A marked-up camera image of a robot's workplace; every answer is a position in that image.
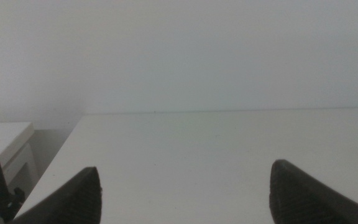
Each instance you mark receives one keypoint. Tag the white side cabinet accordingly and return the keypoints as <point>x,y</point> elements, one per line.
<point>8,137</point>

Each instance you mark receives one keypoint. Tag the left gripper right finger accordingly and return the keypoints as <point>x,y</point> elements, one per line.
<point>300,199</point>

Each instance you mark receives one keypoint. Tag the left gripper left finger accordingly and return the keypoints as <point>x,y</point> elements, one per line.
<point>76,202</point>

